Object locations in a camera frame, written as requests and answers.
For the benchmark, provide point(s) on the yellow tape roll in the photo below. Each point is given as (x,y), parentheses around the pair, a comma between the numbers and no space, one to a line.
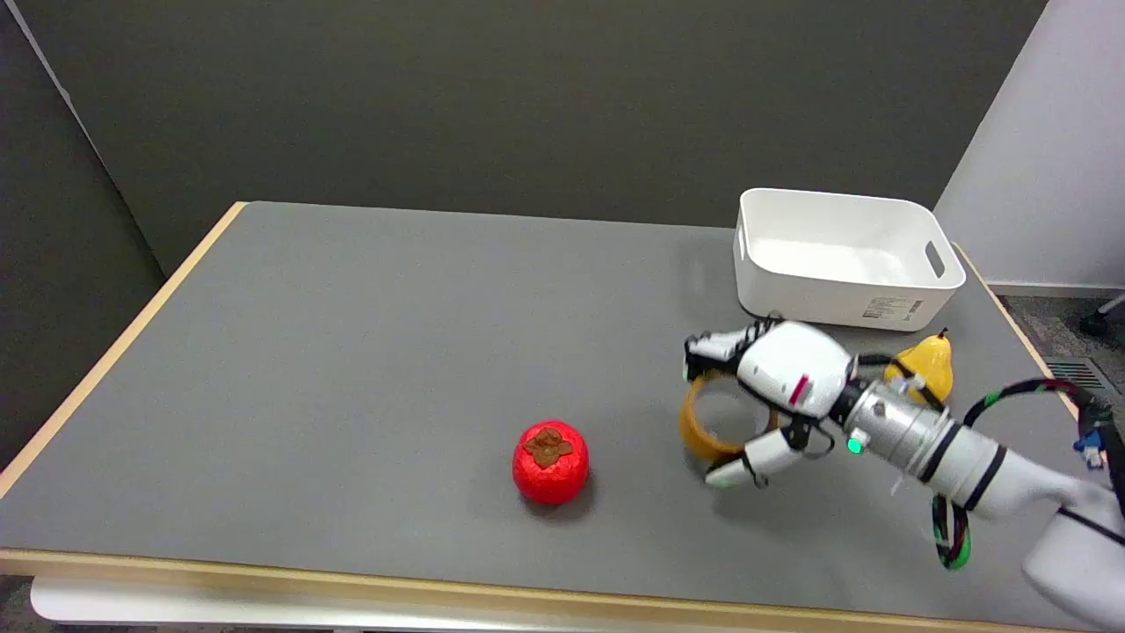
(699,426)

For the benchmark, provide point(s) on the red toy persimmon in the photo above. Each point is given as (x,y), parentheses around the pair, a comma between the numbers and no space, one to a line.
(551,462)

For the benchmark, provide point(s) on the white plastic storage box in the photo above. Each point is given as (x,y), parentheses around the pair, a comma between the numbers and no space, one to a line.
(839,259)

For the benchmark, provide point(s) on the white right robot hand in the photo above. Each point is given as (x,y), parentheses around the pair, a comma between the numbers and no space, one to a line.
(787,369)

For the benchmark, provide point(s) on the black chair caster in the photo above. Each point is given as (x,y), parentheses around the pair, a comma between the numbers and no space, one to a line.
(1103,318)

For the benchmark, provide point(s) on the yellow toy pear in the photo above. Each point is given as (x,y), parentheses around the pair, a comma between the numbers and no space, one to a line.
(927,365)

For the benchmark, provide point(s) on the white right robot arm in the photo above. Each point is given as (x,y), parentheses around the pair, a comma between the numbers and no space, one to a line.
(967,466)

